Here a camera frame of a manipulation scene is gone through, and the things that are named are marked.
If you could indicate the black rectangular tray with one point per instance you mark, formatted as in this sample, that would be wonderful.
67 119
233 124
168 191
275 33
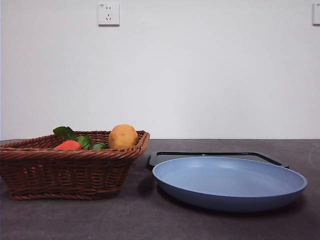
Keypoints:
153 160

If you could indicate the small green vegetable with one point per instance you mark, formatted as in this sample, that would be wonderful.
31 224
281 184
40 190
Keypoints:
100 146

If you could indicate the brown wicker basket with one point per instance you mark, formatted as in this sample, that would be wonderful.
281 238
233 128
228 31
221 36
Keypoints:
62 172

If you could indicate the blue round plate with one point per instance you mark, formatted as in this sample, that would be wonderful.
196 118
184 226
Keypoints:
225 182

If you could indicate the orange carrot with green leaves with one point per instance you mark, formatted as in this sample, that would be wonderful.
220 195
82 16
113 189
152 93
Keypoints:
68 145

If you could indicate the yellow-brown potato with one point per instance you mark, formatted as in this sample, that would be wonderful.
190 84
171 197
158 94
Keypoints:
122 137

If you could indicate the white wall socket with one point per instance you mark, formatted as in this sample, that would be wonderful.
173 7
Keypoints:
108 13
317 14

